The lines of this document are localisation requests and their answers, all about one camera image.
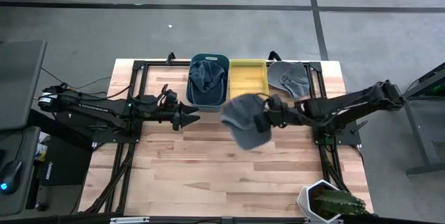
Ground grey side desk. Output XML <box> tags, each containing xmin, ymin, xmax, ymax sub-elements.
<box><xmin>0</xmin><ymin>126</ymin><xmax>41</xmax><ymax>218</ymax></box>

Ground yellow plastic bin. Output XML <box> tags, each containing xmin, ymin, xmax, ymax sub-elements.
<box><xmin>228</xmin><ymin>58</ymin><xmax>271</xmax><ymax>102</ymax></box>

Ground blue plastic bin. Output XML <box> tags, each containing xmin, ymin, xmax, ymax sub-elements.
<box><xmin>186</xmin><ymin>54</ymin><xmax>231</xmax><ymax>113</ymax></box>

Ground dark grey flat panel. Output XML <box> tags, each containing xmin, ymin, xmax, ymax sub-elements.
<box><xmin>0</xmin><ymin>39</ymin><xmax>48</xmax><ymax>131</ymax></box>

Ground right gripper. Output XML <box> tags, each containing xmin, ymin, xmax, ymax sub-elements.
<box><xmin>253</xmin><ymin>94</ymin><xmax>297</xmax><ymax>134</ymax></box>

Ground black floor cable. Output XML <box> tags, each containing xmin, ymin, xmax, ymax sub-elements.
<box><xmin>41</xmin><ymin>67</ymin><xmax>113</xmax><ymax>91</ymax></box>

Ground green cactus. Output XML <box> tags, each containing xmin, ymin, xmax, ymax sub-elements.
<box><xmin>312</xmin><ymin>188</ymin><xmax>368</xmax><ymax>216</ymax></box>

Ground silver aluminium bracket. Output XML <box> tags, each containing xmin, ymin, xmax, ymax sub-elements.
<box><xmin>109</xmin><ymin>216</ymin><xmax>151</xmax><ymax>224</ymax></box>

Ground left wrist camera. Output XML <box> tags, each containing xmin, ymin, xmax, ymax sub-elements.
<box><xmin>162</xmin><ymin>89</ymin><xmax>179</xmax><ymax>105</ymax></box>

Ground grey denim cap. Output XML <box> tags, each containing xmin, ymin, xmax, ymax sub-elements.
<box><xmin>266</xmin><ymin>61</ymin><xmax>311</xmax><ymax>100</ymax></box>
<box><xmin>220</xmin><ymin>93</ymin><xmax>273</xmax><ymax>151</ymax></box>

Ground white faceted plant pot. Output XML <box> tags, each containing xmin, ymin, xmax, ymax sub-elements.
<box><xmin>296</xmin><ymin>179</ymin><xmax>345</xmax><ymax>223</ymax></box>

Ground small white yellow box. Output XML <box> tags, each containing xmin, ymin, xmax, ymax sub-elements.
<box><xmin>34</xmin><ymin>131</ymin><xmax>49</xmax><ymax>162</ymax></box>

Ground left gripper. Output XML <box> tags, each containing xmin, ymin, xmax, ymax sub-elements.
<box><xmin>154</xmin><ymin>101</ymin><xmax>202</xmax><ymax>131</ymax></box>

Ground black metal stand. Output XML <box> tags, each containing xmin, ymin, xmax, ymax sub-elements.
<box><xmin>399</xmin><ymin>62</ymin><xmax>445</xmax><ymax>177</ymax></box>

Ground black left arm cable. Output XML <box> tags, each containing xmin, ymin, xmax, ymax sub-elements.
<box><xmin>58</xmin><ymin>83</ymin><xmax>171</xmax><ymax>106</ymax></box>

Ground black Trossen controller box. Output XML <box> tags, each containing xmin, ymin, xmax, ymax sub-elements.
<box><xmin>38</xmin><ymin>135</ymin><xmax>94</xmax><ymax>187</ymax></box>

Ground black aluminium frame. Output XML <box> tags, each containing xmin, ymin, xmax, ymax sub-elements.
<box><xmin>78</xmin><ymin>50</ymin><xmax>364</xmax><ymax>224</ymax></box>

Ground black computer mouse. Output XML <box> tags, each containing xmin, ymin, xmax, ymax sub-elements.
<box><xmin>0</xmin><ymin>160</ymin><xmax>24</xmax><ymax>195</ymax></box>

